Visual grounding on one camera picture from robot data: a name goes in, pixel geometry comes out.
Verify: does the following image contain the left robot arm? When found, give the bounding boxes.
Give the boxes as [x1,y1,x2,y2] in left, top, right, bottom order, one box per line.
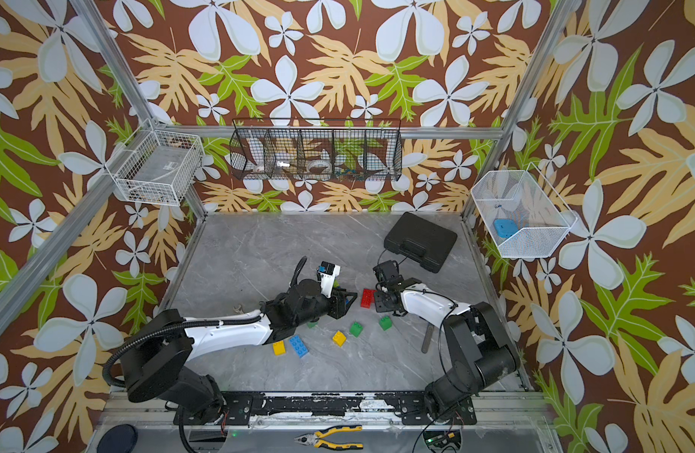
[102,258,358,425]

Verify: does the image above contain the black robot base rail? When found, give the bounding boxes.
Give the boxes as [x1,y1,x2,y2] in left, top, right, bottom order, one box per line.
[174,390,478,427]

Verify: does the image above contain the white wire basket left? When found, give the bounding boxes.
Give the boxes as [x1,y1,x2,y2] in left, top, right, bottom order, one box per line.
[107,120,204,207]

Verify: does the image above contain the black wire basket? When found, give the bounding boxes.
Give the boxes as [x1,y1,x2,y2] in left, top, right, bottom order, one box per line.
[227,118,404,181]

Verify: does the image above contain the blue object in basket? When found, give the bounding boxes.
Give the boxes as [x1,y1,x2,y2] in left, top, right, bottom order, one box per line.
[493,218,519,239]

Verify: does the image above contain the red long brick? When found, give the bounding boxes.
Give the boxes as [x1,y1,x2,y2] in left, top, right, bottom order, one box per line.
[360,289,375,310]

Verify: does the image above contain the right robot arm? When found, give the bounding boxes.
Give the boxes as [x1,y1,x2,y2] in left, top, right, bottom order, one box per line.
[373,260,520,420]

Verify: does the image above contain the yellow handled pliers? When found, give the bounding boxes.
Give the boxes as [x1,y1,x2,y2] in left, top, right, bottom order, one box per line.
[294,424,364,451]

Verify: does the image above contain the white wire basket right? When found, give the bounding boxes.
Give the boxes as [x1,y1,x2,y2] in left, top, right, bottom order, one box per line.
[471,164,579,260]

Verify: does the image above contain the light blue long brick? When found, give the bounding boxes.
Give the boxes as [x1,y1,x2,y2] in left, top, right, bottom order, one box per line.
[289,335,309,358]

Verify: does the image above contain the white wire basket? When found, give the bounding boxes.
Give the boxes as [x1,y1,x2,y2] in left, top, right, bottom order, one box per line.
[107,120,204,207]
[471,164,579,260]

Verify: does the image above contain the yellow square brick middle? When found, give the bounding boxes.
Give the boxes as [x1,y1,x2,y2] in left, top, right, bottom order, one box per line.
[332,331,347,347]

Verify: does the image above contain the yellow square brick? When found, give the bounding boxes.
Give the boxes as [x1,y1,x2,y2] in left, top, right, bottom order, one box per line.
[332,331,347,347]
[272,341,286,356]

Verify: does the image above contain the small electronics board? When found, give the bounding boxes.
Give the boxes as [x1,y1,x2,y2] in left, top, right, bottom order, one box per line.
[423,430,462,453]

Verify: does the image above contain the yellow square brick left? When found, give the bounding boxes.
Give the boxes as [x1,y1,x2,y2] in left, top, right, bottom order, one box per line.
[272,341,286,356]

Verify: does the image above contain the black round disc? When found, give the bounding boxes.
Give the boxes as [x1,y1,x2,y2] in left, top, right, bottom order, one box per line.
[97,424,138,453]

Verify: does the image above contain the black plastic tool case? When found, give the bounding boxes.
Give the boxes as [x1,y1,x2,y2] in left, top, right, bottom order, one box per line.
[383,213,458,274]

